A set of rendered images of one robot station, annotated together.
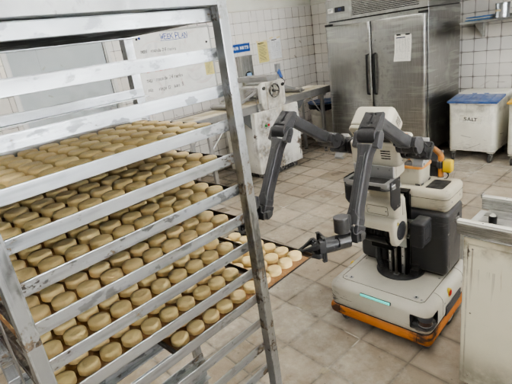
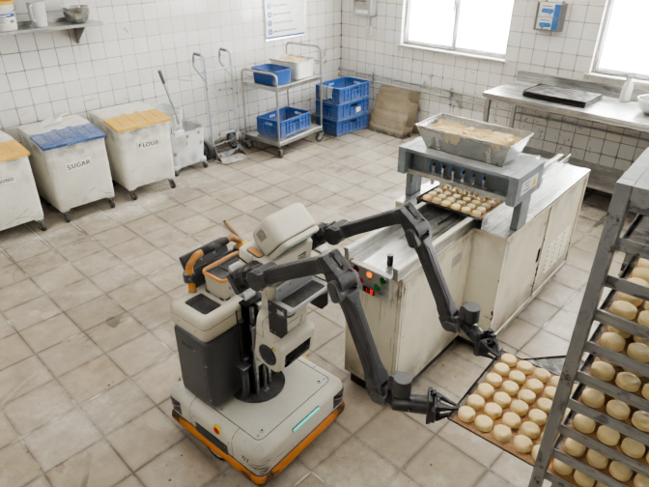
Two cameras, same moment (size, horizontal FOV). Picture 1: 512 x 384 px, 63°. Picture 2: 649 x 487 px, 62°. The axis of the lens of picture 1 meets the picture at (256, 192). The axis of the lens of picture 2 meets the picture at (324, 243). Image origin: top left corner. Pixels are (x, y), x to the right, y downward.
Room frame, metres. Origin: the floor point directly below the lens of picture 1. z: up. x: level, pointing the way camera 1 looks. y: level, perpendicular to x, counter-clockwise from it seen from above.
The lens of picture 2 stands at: (2.10, 1.22, 2.23)
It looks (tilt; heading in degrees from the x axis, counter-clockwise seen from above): 30 degrees down; 264
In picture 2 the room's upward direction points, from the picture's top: straight up
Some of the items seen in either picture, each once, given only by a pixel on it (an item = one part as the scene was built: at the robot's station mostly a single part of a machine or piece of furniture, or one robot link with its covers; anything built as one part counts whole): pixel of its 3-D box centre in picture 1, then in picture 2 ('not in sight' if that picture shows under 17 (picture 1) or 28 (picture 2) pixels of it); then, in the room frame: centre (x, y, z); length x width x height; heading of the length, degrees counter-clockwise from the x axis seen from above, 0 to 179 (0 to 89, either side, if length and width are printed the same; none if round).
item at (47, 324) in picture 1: (155, 263); not in sight; (0.91, 0.27, 1.23); 0.64 x 0.03 x 0.03; 134
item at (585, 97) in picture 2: not in sight; (562, 92); (-0.71, -3.64, 0.93); 0.60 x 0.40 x 0.01; 130
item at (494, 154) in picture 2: not in sight; (471, 140); (0.99, -1.51, 1.25); 0.56 x 0.29 x 0.14; 132
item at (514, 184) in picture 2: not in sight; (465, 181); (0.99, -1.51, 1.01); 0.72 x 0.33 x 0.34; 132
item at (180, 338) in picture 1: (180, 338); not in sight; (0.96, 0.27, 0.96); 0.05 x 0.05 x 0.02
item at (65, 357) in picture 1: (163, 294); not in sight; (0.91, 0.27, 1.14); 0.64 x 0.03 x 0.03; 134
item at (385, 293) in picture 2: (474, 234); (371, 280); (1.63, -0.93, 0.77); 0.24 x 0.04 x 0.14; 132
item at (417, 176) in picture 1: (407, 171); (232, 274); (2.29, -0.89, 0.87); 0.23 x 0.15 x 0.11; 44
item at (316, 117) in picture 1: (326, 120); not in sight; (6.78, -1.31, 0.33); 0.54 x 0.53 x 0.66; 39
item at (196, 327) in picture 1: (195, 327); not in sight; (1.00, 0.23, 0.96); 0.05 x 0.05 x 0.02
